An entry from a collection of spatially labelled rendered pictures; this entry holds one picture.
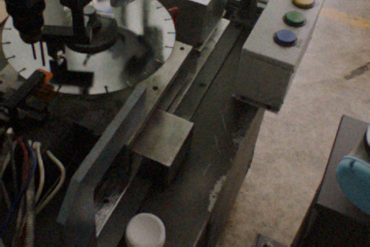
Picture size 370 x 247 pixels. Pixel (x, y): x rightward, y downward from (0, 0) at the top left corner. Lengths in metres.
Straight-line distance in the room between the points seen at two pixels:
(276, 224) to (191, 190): 0.90
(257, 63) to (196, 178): 0.27
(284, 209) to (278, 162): 0.20
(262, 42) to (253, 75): 0.07
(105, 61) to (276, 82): 0.37
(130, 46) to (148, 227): 0.33
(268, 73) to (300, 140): 1.05
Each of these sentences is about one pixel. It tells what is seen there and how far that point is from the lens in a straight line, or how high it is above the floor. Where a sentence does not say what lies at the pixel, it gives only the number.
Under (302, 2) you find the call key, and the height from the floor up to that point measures 0.91.
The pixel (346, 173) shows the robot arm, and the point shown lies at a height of 0.93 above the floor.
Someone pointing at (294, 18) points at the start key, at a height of 0.91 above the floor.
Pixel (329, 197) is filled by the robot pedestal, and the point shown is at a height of 0.75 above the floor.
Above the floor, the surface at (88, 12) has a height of 1.00.
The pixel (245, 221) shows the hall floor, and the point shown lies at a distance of 1.88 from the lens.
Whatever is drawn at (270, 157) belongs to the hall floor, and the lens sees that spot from 2.04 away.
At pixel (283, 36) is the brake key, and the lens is 1.11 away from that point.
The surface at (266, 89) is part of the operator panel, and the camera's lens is 1.13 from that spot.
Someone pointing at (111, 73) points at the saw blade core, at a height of 0.95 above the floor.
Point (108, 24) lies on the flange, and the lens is 1.01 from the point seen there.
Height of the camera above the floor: 1.61
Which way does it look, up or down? 45 degrees down
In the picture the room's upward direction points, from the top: 2 degrees clockwise
